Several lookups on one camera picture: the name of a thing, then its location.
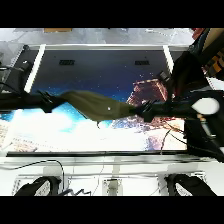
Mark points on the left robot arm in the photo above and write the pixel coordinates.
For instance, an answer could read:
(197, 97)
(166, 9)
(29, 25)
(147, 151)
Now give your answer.
(16, 101)

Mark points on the black garment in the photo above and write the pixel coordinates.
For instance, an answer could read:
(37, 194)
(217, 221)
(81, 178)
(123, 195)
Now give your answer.
(186, 75)

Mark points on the olive green garment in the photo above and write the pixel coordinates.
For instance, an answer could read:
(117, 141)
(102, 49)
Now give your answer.
(95, 105)

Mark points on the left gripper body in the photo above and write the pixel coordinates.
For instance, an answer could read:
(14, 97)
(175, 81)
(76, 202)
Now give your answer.
(47, 101)

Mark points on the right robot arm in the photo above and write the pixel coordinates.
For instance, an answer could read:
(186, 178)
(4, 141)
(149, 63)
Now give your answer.
(176, 108)

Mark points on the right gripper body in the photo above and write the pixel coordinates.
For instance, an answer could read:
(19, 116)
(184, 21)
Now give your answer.
(146, 111)

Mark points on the heap of clothes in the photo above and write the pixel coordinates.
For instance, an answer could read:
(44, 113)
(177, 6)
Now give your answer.
(213, 50)

